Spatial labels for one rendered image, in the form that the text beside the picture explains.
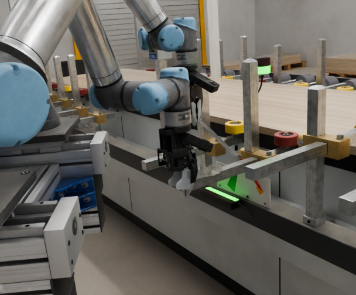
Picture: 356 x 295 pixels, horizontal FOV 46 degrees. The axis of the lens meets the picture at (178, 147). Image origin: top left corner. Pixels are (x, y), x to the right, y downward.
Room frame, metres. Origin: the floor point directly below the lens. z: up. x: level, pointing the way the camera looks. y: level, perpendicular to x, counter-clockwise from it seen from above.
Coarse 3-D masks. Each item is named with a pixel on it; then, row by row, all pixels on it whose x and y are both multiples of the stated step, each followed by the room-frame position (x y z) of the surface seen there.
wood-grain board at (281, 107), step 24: (144, 72) 3.55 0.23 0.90; (216, 96) 2.18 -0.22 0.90; (240, 96) 2.13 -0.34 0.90; (264, 96) 2.08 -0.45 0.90; (288, 96) 2.03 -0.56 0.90; (336, 96) 1.94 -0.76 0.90; (216, 120) 1.71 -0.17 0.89; (240, 120) 1.62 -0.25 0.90; (264, 120) 1.59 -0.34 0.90; (288, 120) 1.56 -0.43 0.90; (336, 120) 1.50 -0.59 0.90
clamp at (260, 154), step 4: (240, 152) 1.33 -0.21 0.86; (244, 152) 1.31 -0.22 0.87; (248, 152) 1.30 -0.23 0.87; (252, 152) 1.29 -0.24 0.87; (256, 152) 1.29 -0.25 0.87; (260, 152) 1.29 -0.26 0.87; (264, 152) 1.28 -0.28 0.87; (244, 156) 1.31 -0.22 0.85; (248, 156) 1.29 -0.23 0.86; (252, 156) 1.28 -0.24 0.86; (256, 156) 1.26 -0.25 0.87; (260, 156) 1.25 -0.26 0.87; (264, 156) 1.24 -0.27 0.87; (268, 156) 1.24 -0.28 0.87; (272, 156) 1.24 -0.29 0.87; (260, 160) 1.25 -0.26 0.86
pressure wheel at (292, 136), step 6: (276, 132) 1.38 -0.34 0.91; (282, 132) 1.37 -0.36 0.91; (288, 132) 1.37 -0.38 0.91; (294, 132) 1.36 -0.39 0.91; (276, 138) 1.33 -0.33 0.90; (282, 138) 1.32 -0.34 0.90; (288, 138) 1.31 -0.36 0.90; (294, 138) 1.31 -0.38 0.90; (276, 144) 1.34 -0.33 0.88; (282, 144) 1.32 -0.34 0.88; (288, 144) 1.31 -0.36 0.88; (294, 144) 1.31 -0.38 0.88
